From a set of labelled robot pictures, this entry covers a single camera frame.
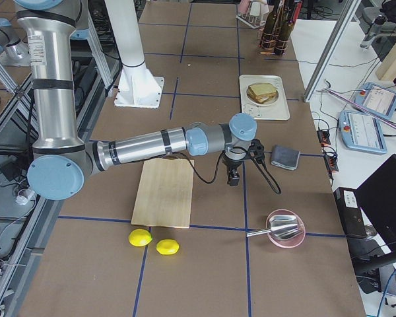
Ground white round plate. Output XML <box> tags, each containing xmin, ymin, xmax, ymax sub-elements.
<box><xmin>246</xmin><ymin>87</ymin><xmax>279</xmax><ymax>106</ymax></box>

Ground wooden cutting board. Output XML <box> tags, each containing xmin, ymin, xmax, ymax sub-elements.
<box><xmin>131</xmin><ymin>158</ymin><xmax>193</xmax><ymax>229</ymax></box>

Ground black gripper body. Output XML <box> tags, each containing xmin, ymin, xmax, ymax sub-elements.
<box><xmin>222</xmin><ymin>153</ymin><xmax>247</xmax><ymax>186</ymax></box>

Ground metal scoop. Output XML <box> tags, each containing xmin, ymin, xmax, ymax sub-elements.
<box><xmin>246</xmin><ymin>215</ymin><xmax>302</xmax><ymax>240</ymax></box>

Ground dark green wine bottle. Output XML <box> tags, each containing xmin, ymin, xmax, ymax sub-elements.
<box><xmin>263</xmin><ymin>0</ymin><xmax>284</xmax><ymax>34</ymax></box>

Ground black laptop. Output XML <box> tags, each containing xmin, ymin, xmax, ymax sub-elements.
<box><xmin>352</xmin><ymin>154</ymin><xmax>396</xmax><ymax>275</ymax></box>

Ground cream bear tray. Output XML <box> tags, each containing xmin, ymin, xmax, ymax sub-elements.
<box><xmin>239</xmin><ymin>75</ymin><xmax>290</xmax><ymax>121</ymax></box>

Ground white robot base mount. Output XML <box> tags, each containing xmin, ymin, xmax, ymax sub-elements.
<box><xmin>105</xmin><ymin>0</ymin><xmax>164</xmax><ymax>109</ymax></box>

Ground blue teach pendant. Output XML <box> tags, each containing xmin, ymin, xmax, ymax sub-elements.
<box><xmin>354</xmin><ymin>82</ymin><xmax>396</xmax><ymax>120</ymax></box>
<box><xmin>339</xmin><ymin>110</ymin><xmax>387</xmax><ymax>155</ymax></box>

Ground pink bowl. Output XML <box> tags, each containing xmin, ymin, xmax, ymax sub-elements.
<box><xmin>265</xmin><ymin>209</ymin><xmax>306</xmax><ymax>248</ymax></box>

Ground bread slice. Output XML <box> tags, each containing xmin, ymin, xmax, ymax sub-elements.
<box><xmin>248</xmin><ymin>83</ymin><xmax>277</xmax><ymax>97</ymax></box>
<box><xmin>247</xmin><ymin>92</ymin><xmax>279</xmax><ymax>104</ymax></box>

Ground grey folded cloth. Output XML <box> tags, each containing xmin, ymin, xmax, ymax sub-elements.
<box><xmin>271</xmin><ymin>145</ymin><xmax>300</xmax><ymax>170</ymax></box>

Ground yellow lemon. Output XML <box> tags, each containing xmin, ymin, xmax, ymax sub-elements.
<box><xmin>156</xmin><ymin>239</ymin><xmax>180</xmax><ymax>256</ymax></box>
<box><xmin>128</xmin><ymin>229</ymin><xmax>152</xmax><ymax>247</ymax></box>

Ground aluminium frame post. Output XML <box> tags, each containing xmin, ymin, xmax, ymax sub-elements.
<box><xmin>303</xmin><ymin>0</ymin><xmax>361</xmax><ymax>102</ymax></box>

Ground copper wire bottle rack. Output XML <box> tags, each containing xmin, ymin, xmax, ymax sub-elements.
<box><xmin>259</xmin><ymin>30</ymin><xmax>289</xmax><ymax>55</ymax></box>

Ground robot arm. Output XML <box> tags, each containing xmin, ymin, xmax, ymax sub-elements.
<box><xmin>15</xmin><ymin>1</ymin><xmax>257</xmax><ymax>201</ymax></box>
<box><xmin>0</xmin><ymin>18</ymin><xmax>30</xmax><ymax>67</ymax></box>

